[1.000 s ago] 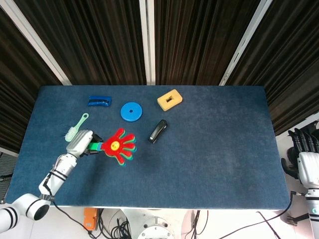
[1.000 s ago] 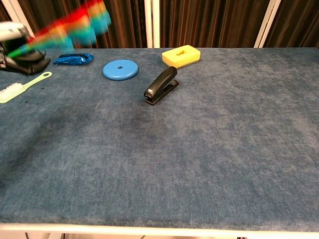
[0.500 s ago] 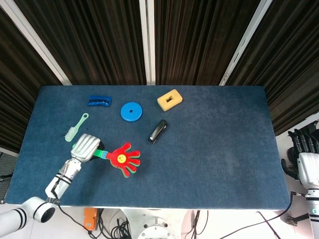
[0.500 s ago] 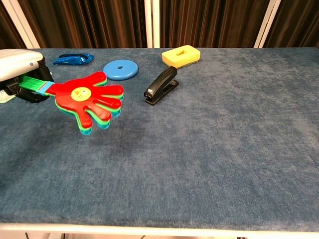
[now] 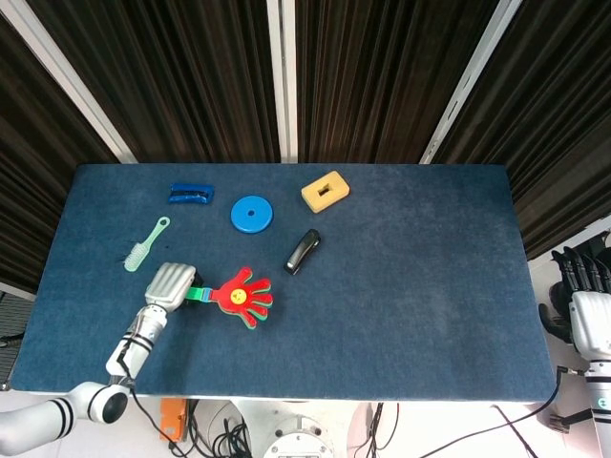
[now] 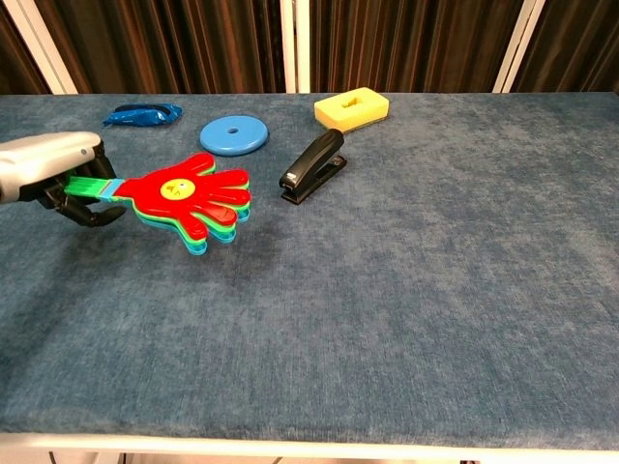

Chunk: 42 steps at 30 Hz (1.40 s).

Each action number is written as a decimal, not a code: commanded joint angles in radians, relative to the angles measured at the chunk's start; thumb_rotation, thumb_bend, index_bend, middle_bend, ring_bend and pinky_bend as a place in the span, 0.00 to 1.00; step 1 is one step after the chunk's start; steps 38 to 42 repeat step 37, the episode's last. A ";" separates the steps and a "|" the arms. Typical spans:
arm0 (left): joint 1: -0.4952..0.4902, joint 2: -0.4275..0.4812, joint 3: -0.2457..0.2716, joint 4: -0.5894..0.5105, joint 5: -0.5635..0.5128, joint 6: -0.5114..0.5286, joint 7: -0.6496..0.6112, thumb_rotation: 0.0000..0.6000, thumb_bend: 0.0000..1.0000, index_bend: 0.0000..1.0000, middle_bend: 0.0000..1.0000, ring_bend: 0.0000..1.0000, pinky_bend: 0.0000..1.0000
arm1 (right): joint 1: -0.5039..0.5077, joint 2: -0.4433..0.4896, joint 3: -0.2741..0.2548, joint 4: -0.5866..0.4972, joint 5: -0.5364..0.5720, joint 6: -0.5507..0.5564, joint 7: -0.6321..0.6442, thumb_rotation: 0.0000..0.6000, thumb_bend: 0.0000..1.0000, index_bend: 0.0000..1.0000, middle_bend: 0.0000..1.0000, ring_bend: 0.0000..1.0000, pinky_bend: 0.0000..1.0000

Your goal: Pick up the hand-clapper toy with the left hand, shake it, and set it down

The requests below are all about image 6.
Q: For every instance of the black stapler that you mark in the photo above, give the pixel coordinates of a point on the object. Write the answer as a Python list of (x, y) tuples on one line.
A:
[(309, 159)]

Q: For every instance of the blue plastic wrapper packet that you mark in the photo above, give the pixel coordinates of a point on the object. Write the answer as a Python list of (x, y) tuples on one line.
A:
[(140, 116)]

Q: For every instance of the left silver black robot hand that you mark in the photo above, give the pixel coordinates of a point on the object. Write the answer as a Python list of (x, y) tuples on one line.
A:
[(43, 157)]

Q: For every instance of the yellow sponge block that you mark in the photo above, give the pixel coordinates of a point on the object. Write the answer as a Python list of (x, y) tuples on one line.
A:
[(329, 115)]

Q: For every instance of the white frame post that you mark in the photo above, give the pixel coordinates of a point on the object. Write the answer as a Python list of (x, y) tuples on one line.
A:
[(521, 48), (287, 48), (42, 48)]

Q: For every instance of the blue round disc with hole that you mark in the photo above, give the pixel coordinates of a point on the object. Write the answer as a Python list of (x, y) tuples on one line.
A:
[(217, 137)]

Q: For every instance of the red green hand clapper toy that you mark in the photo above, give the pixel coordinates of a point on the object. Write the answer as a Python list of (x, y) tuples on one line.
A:
[(193, 193)]

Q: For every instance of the dark blue table mat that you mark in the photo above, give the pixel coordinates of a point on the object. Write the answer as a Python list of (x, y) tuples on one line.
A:
[(387, 290)]

